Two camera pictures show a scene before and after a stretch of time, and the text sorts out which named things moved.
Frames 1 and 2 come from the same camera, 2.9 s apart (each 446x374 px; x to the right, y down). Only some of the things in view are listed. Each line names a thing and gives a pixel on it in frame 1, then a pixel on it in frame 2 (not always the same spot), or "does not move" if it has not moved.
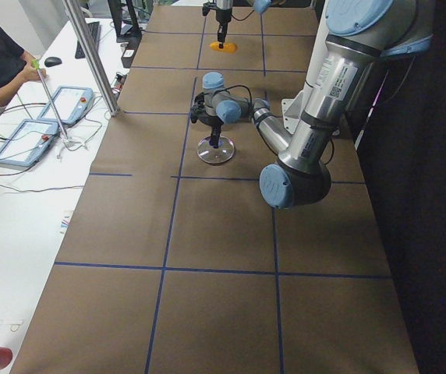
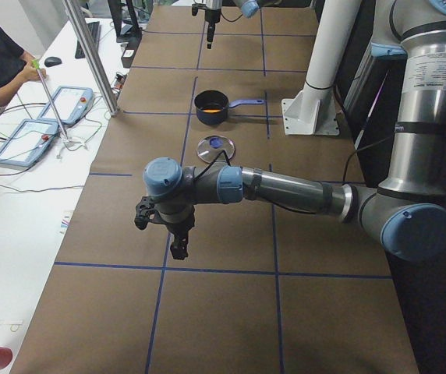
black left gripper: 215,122 → 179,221
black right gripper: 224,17 → 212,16
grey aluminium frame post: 91,58 does not move
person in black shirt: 0,64 does not move
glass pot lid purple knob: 210,154 does not move
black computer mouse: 52,61 does not move
